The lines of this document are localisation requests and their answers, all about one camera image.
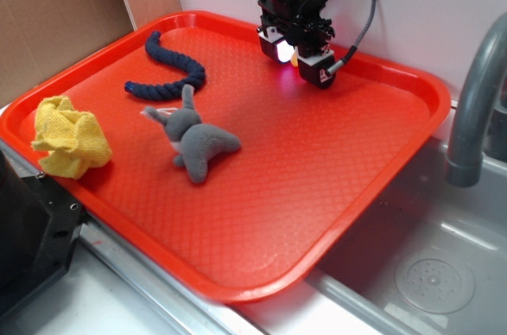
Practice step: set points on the grey plush toy animal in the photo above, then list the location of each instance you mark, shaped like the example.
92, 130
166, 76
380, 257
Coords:
195, 142

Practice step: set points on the dark blue rope toy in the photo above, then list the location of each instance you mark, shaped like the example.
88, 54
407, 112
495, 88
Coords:
192, 72

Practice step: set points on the yellow rubber duck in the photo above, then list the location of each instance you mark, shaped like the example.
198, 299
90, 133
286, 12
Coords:
294, 60

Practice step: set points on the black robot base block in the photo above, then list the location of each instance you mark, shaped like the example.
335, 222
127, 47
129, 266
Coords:
40, 224

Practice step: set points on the grey plastic sink basin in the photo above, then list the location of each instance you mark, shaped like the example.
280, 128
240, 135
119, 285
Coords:
352, 289

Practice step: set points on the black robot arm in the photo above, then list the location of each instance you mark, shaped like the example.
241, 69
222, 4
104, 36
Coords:
295, 29

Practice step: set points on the grey sink faucet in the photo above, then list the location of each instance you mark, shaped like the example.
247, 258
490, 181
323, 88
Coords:
479, 126

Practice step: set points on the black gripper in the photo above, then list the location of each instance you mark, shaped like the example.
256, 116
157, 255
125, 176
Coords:
289, 23

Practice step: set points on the red plastic tray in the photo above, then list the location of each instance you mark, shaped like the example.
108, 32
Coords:
311, 160

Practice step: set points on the brown cardboard panel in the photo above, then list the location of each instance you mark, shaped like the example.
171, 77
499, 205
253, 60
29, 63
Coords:
40, 38

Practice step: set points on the yellow crumpled cloth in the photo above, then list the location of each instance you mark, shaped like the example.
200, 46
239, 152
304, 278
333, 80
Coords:
72, 140

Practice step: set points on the sink drain cover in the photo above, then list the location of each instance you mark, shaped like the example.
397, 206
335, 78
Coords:
435, 285

